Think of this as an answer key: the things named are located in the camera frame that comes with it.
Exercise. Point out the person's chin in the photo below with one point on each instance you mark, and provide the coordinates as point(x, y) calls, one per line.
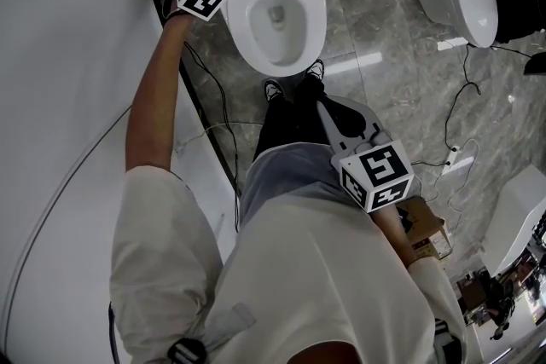
point(328, 356)

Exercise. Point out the person's black trousers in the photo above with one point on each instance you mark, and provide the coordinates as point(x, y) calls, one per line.
point(294, 119)

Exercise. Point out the person's left forearm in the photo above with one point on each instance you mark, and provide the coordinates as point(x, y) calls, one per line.
point(149, 98)

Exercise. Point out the white power strip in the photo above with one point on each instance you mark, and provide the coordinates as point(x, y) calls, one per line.
point(452, 154)

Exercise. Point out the white rectangular pedestal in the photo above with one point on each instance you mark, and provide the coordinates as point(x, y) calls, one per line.
point(516, 217)

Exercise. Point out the person's grey inner shirt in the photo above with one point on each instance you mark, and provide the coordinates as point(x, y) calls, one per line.
point(290, 175)

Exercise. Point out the person's left shoe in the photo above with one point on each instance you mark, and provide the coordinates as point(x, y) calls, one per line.
point(273, 89)

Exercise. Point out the person's right forearm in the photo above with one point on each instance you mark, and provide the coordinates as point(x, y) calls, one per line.
point(392, 234)

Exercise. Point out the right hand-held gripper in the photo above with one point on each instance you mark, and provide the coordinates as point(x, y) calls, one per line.
point(379, 170)

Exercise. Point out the brown cardboard box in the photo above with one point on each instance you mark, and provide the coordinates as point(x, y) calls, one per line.
point(426, 226)

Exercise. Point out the person's right shoe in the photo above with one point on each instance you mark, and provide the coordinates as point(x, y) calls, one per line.
point(315, 68)

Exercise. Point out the person's white t-shirt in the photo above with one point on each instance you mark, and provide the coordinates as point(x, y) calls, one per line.
point(307, 277)

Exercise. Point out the white wall plug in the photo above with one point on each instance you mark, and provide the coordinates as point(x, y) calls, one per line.
point(181, 147)

